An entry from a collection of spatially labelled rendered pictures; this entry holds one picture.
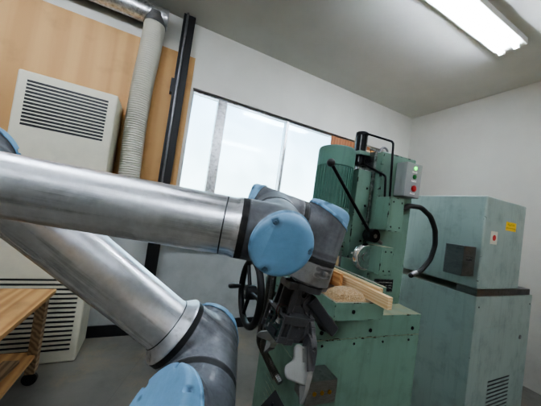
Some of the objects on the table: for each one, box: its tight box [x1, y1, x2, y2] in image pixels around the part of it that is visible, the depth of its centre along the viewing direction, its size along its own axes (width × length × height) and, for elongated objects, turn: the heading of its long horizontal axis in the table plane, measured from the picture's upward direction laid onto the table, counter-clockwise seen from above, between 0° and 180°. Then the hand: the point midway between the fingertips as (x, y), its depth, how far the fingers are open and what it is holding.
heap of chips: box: [321, 286, 370, 302], centre depth 88 cm, size 9×14×4 cm
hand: (282, 375), depth 52 cm, fingers open, 14 cm apart
